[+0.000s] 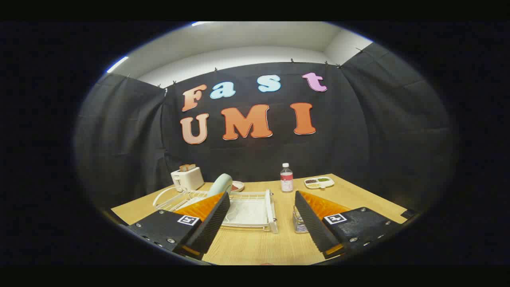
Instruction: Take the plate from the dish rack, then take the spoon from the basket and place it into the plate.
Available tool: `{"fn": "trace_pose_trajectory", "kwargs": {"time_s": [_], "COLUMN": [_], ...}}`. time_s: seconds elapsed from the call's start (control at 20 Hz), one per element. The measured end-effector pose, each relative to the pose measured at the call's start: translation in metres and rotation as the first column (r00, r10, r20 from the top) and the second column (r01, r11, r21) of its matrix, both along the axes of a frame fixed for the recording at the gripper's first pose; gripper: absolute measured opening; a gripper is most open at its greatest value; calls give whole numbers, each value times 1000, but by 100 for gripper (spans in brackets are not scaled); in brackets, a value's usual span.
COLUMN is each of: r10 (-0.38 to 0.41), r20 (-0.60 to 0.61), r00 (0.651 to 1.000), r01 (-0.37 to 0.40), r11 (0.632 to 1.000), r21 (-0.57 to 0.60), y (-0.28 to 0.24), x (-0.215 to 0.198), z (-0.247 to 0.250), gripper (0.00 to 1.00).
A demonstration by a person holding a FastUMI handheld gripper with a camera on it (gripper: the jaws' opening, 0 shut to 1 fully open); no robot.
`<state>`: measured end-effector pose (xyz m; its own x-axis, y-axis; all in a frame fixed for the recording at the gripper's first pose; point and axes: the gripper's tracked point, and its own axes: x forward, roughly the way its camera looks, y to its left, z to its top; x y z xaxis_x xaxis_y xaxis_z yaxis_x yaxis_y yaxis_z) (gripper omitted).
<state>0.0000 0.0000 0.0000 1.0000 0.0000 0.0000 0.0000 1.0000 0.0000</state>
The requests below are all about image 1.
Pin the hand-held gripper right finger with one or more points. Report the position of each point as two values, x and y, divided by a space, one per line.
312 225

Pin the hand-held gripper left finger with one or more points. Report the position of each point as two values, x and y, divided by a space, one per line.
213 225

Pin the light green plate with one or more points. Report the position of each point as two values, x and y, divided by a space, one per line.
221 184

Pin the small plate with red food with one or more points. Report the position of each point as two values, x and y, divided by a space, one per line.
238 186

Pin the white divided snack tray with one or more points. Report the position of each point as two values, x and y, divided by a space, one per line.
318 183

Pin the clear bottle with red label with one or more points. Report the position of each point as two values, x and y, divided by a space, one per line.
286 181

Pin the white toaster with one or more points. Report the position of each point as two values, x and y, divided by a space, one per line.
189 179

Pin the toast slices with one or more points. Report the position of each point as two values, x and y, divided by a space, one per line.
187 167

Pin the black table clamp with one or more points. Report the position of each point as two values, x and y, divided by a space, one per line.
408 213

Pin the black backdrop cloth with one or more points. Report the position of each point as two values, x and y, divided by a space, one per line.
358 131

